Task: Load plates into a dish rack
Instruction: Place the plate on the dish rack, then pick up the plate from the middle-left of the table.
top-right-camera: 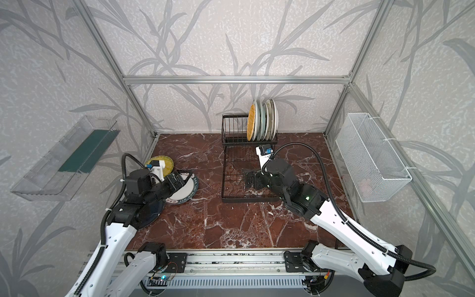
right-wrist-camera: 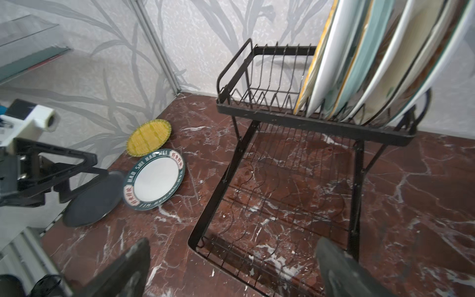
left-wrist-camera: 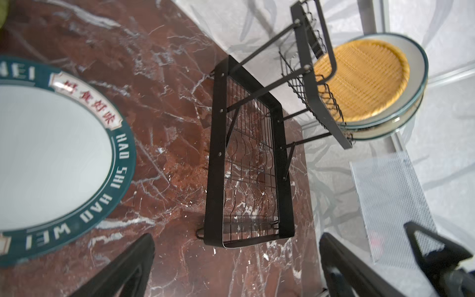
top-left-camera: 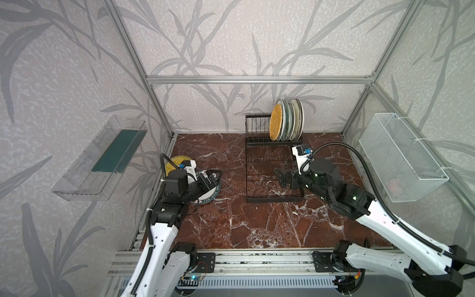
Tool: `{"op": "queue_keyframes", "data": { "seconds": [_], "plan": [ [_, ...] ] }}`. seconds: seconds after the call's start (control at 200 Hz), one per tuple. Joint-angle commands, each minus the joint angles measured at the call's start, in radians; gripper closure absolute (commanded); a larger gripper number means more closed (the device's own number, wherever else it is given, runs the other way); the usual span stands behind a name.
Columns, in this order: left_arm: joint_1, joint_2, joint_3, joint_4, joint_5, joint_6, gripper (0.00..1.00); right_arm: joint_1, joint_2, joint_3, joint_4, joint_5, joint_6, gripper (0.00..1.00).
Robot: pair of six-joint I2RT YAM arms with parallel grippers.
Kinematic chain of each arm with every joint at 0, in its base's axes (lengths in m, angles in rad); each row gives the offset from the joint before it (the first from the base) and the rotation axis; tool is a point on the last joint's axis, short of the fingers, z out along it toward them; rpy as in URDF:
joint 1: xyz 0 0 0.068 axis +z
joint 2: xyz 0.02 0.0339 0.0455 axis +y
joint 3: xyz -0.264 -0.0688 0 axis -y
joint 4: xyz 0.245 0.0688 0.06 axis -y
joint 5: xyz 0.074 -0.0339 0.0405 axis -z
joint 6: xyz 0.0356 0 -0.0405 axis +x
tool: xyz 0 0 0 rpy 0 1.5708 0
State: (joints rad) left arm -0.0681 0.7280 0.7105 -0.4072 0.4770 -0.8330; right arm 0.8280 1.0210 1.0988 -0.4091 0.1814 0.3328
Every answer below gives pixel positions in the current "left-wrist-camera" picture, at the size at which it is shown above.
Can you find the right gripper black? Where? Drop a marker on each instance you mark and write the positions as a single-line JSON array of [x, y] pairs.
[[435, 254]]

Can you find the black wire dish rack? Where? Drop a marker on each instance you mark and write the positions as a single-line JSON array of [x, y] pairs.
[[249, 197]]

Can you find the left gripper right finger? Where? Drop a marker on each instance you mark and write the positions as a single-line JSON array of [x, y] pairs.
[[348, 276]]

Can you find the white plate dark green rim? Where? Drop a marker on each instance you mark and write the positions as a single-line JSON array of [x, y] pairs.
[[68, 157]]

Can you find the white plate cloud emblem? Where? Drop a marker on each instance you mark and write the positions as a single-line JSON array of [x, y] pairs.
[[419, 69]]

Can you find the orange woven round plate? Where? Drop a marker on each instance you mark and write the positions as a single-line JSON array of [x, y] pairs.
[[370, 76]]

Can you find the white wire mesh basket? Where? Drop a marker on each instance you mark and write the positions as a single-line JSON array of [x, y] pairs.
[[390, 196]]

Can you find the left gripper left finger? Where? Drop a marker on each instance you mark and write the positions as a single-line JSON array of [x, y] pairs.
[[128, 274]]

